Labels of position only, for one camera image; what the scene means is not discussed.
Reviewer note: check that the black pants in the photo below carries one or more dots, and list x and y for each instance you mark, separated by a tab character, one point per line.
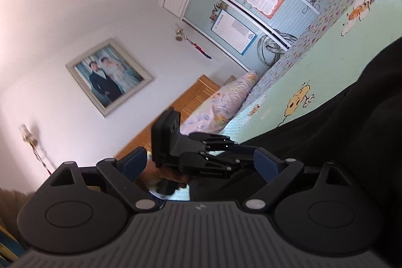
345	130

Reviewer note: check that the red tassel ornament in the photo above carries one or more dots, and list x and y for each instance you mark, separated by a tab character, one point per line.
199	48

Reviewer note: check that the person's left hand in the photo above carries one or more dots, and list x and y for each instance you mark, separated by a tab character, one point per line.
149	175

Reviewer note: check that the wooden headboard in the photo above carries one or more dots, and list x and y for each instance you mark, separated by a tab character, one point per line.
188	98

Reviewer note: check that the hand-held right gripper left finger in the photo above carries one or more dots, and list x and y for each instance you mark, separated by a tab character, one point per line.
136	161

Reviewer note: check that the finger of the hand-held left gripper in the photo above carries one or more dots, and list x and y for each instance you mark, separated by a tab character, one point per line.
219	161
216	140

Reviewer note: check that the blue framed poster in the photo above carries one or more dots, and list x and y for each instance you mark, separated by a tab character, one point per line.
232	29

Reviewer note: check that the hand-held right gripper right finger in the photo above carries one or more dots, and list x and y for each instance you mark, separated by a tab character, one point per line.
267	162

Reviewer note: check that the framed wedding photo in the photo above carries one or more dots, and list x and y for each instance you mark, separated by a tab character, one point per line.
106	76

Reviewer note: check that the floral pillow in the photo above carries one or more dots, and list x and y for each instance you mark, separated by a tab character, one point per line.
219	104

